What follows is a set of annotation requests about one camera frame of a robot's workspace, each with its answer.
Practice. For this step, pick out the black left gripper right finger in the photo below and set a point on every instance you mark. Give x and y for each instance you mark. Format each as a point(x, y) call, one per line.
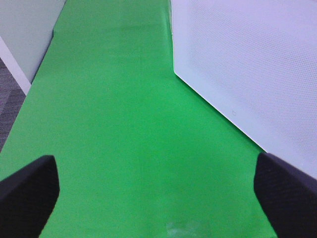
point(287, 196)

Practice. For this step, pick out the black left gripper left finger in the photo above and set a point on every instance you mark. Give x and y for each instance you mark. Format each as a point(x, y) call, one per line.
point(28, 197)

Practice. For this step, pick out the white microwave door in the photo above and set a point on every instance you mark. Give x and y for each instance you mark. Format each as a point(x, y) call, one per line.
point(255, 61)

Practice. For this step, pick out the clear tape patch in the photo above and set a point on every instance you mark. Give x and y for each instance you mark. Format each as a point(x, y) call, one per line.
point(188, 229)

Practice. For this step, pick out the green table mat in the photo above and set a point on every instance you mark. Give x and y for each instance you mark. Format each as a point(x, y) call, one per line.
point(135, 147)

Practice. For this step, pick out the white partition panel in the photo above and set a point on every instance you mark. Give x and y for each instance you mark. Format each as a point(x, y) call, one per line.
point(26, 32)

